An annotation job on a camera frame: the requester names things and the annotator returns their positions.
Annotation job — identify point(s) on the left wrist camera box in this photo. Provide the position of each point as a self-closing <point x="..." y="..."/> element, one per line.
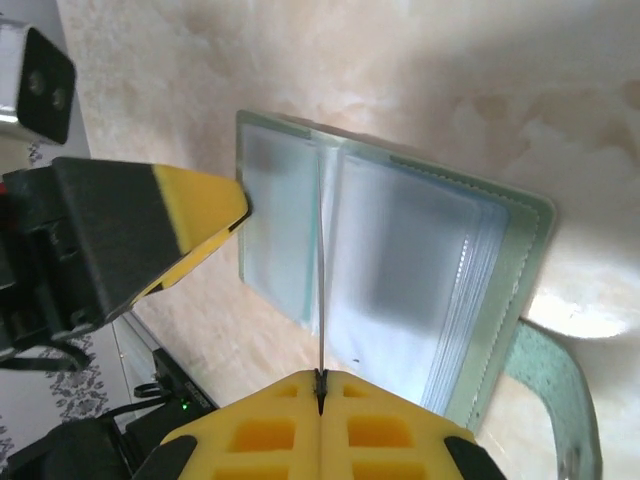
<point x="45" y="85"/>

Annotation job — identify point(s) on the circuit board with green light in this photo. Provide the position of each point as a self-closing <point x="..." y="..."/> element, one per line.
<point x="187" y="395"/>

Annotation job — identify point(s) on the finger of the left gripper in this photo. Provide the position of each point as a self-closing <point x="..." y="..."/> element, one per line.
<point x="125" y="215"/>
<point x="170" y="275"/>

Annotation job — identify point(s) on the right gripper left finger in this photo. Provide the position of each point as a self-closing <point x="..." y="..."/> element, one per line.
<point x="260" y="435"/>

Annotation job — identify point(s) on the green card holder wallet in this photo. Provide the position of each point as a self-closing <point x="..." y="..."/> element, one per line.
<point x="410" y="250"/>

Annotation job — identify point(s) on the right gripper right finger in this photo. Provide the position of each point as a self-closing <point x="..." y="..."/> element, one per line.
<point x="380" y="435"/>

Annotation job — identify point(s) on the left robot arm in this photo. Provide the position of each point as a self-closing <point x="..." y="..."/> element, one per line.
<point x="60" y="450"/>

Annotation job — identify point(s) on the aluminium mounting rail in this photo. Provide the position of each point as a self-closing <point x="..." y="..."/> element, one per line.
<point x="135" y="350"/>

